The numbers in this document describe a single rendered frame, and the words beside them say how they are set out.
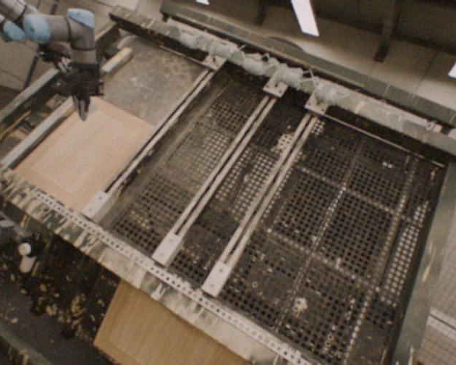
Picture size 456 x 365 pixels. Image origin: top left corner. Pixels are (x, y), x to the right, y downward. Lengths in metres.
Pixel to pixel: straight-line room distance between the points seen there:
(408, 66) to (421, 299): 5.25
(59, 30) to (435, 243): 1.58
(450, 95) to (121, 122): 5.45
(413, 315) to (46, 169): 1.71
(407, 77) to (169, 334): 5.61
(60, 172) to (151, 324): 0.84
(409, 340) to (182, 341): 0.94
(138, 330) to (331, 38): 5.94
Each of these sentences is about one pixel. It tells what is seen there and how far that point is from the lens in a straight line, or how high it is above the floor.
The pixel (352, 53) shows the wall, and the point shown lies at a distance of 6.45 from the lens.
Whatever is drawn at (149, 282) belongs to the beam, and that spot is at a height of 0.84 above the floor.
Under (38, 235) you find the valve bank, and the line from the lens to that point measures 1.50.
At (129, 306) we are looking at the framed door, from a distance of 1.68.
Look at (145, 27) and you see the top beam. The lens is 2.14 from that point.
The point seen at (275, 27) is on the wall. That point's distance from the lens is 6.99.
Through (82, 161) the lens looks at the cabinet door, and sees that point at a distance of 1.66.
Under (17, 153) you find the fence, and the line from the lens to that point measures 1.82.
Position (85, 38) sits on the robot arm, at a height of 1.57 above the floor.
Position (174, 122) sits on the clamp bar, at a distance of 1.61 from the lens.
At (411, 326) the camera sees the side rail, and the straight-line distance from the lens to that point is 1.42.
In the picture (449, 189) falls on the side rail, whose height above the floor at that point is 1.70.
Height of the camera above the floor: 1.49
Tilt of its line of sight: 8 degrees down
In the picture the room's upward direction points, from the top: 25 degrees clockwise
